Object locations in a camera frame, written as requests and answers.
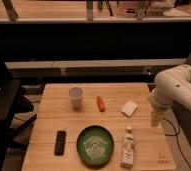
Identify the white squeeze bottle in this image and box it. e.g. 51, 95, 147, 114
121, 126, 134, 168

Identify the black cable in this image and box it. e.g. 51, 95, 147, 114
162, 117, 191, 171

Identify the orange carrot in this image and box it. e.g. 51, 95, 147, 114
97, 96, 105, 112

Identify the black chair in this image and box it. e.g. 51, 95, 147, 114
0, 62, 36, 171

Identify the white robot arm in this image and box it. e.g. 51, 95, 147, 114
148, 64, 191, 127

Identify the green patterned bowl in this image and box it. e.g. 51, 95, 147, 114
76, 125, 114, 167

